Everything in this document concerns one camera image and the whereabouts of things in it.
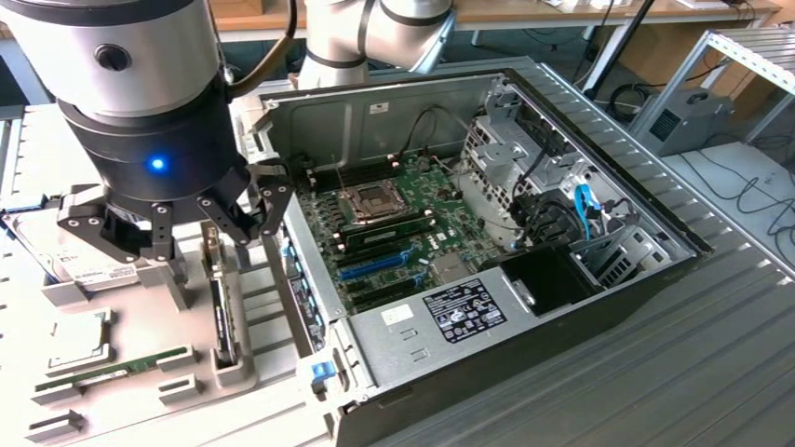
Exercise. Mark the CPU socket locking lever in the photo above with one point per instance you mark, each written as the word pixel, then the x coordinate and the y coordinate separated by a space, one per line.
pixel 340 174

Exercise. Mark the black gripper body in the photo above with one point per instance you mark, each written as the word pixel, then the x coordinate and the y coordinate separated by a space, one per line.
pixel 155 149

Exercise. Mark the silver power supply unit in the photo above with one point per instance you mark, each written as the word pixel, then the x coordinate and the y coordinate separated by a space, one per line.
pixel 398 344

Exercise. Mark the graphics card with metal bracket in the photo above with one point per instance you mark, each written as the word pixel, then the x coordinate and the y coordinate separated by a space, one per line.
pixel 221 316

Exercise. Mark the aluminium frame table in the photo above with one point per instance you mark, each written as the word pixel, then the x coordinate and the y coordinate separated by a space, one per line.
pixel 758 51

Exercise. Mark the silver disk bay cage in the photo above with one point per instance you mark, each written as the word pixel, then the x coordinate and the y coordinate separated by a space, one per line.
pixel 497 153

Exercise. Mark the black expansion slot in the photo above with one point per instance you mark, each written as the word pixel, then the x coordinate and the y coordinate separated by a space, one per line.
pixel 370 253
pixel 380 288
pixel 385 302

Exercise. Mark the blue case latch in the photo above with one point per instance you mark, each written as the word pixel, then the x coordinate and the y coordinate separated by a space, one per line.
pixel 320 371

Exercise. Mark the green motherboard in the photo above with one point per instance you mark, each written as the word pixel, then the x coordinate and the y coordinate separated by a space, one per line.
pixel 436 186

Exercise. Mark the hard drive in blue caddy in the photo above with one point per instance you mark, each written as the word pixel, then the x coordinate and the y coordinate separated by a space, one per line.
pixel 6 224

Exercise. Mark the blue expansion slot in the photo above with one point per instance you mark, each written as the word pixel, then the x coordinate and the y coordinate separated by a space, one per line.
pixel 366 269

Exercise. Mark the silver hard disk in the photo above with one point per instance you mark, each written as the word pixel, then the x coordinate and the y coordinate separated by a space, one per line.
pixel 38 251

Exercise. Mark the grey parts rack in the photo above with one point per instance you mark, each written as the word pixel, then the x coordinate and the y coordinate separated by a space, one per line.
pixel 143 335

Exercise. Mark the black stand pole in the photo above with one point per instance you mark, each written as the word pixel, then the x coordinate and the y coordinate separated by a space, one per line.
pixel 621 42

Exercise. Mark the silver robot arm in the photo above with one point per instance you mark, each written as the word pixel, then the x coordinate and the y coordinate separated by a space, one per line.
pixel 125 46

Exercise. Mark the green RAM stick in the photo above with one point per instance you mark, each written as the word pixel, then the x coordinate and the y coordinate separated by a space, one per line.
pixel 113 370

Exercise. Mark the grey control box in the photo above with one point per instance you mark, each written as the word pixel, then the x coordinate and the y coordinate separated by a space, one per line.
pixel 696 121

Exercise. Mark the long wooden desk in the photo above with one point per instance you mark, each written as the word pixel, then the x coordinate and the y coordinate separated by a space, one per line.
pixel 560 14

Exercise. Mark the CPU socket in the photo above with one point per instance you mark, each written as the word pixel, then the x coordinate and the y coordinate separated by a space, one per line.
pixel 373 202

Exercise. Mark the installed RAM stick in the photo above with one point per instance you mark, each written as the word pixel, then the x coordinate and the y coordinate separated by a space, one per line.
pixel 385 236

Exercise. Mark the silver CPU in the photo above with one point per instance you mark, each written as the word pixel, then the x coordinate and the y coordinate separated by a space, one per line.
pixel 78 342

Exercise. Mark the silver chipset heatsink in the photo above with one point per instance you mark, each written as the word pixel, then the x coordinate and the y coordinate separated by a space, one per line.
pixel 449 267

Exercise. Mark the open black PC case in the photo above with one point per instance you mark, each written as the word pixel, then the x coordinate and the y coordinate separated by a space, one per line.
pixel 621 298

